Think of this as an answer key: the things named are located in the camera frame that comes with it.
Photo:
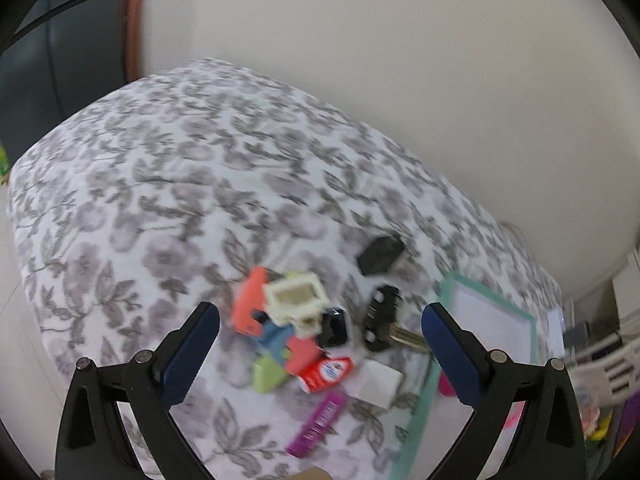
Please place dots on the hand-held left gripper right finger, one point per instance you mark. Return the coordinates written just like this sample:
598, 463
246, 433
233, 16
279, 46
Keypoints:
450, 355

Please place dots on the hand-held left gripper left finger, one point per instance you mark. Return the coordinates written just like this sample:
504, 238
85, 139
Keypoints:
190, 355

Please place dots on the pink band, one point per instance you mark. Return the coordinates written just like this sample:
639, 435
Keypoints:
445, 385

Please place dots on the gold black patterned bar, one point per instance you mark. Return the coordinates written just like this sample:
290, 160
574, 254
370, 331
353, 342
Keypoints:
407, 336

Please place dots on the teal cardboard box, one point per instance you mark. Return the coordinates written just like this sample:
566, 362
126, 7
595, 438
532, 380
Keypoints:
480, 310

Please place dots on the coral foam puzzle piece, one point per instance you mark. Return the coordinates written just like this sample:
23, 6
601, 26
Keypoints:
305, 357
247, 305

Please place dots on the black toy car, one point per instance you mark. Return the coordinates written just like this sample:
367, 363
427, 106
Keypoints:
382, 315

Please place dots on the white charger plug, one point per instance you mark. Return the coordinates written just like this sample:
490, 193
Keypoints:
375, 380

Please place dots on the green foam block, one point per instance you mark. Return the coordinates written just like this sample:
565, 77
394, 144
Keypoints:
267, 375

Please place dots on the blue foam block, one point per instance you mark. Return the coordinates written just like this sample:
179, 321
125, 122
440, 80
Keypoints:
272, 337

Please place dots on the cream plastic holder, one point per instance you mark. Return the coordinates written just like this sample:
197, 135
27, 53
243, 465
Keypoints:
295, 296

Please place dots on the black charger plug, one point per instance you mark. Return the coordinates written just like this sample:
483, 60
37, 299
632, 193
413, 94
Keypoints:
380, 255

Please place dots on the red white tube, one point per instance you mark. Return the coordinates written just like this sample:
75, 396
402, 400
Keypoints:
325, 371

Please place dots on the purple packet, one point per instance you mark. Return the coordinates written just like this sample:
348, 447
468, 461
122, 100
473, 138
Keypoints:
317, 422

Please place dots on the white flat device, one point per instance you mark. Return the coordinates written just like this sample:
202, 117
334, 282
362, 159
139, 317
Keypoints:
556, 322

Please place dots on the grey power bank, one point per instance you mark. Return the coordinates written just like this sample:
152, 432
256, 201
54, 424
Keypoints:
577, 334

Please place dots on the white plastic rack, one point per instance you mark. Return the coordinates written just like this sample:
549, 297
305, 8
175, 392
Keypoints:
607, 370

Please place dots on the grey floral blanket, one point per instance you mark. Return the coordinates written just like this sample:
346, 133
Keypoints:
175, 185

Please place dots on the dark cabinet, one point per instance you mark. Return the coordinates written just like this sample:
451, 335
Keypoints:
60, 60

